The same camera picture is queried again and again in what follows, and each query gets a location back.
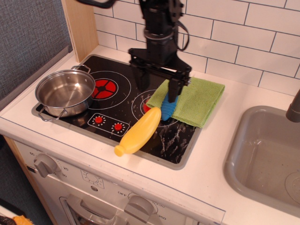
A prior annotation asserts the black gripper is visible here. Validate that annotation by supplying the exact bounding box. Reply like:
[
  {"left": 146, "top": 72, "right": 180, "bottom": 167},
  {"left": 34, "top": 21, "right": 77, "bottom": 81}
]
[{"left": 128, "top": 39, "right": 191, "bottom": 103}]

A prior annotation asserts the blue handled metal fork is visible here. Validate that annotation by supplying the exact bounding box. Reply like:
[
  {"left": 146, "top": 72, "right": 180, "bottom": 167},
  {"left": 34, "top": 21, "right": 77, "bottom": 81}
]
[{"left": 159, "top": 80, "right": 192, "bottom": 121}]

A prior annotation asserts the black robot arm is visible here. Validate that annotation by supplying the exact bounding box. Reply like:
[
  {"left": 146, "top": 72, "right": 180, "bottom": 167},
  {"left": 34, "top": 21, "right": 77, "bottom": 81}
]
[{"left": 128, "top": 0, "right": 191, "bottom": 103}]

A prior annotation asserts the black toy stovetop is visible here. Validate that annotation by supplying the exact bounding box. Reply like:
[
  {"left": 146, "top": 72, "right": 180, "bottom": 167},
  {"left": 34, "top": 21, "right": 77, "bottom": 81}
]
[{"left": 32, "top": 55, "right": 201, "bottom": 170}]

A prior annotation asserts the green folded cloth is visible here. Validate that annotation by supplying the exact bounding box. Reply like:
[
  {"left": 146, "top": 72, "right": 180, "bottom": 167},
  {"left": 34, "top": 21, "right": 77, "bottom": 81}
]
[{"left": 146, "top": 77, "right": 225, "bottom": 128}]

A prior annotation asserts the yellow plastic banana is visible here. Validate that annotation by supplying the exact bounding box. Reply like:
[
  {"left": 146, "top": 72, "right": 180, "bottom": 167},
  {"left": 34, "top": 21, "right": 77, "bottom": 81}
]
[{"left": 114, "top": 107, "right": 161, "bottom": 157}]

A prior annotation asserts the stainless steel pot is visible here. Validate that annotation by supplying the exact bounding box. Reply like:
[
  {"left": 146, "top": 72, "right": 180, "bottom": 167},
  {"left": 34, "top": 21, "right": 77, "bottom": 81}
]
[{"left": 35, "top": 65, "right": 96, "bottom": 121}]

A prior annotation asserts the grey right oven knob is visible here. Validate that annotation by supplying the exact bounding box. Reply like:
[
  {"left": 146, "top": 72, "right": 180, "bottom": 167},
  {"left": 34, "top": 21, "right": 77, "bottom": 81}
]
[{"left": 124, "top": 195, "right": 155, "bottom": 223}]

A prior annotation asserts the grey oven knob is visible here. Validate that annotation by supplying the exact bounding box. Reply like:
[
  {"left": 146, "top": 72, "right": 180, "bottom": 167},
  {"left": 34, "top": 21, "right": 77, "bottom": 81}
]
[
  {"left": 34, "top": 154, "right": 58, "bottom": 178},
  {"left": 124, "top": 195, "right": 155, "bottom": 223}
]

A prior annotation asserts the grey plastic sink basin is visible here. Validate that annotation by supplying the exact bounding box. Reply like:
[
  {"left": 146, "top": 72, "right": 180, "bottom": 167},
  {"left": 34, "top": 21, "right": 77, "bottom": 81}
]
[{"left": 224, "top": 105, "right": 300, "bottom": 217}]

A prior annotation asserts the grey faucet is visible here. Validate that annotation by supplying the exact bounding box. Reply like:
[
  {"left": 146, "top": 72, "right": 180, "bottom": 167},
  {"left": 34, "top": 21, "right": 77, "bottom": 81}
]
[{"left": 286, "top": 90, "right": 300, "bottom": 123}]

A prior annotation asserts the grey left oven knob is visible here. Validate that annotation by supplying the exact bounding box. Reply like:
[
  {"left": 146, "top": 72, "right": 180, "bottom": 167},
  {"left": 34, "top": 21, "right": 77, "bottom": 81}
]
[{"left": 34, "top": 154, "right": 58, "bottom": 178}]

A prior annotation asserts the orange fuzzy object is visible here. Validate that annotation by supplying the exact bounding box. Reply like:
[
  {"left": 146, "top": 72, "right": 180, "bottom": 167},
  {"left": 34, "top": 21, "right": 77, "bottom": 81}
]
[{"left": 12, "top": 215, "right": 33, "bottom": 225}]

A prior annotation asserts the black braided cable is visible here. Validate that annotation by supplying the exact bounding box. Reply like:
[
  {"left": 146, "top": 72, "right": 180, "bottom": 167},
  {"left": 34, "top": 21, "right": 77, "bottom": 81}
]
[{"left": 76, "top": 0, "right": 118, "bottom": 9}]

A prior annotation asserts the grey oven door handle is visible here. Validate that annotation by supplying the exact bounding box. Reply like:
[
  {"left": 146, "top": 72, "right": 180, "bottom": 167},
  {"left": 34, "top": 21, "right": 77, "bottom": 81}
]
[{"left": 66, "top": 195, "right": 117, "bottom": 225}]

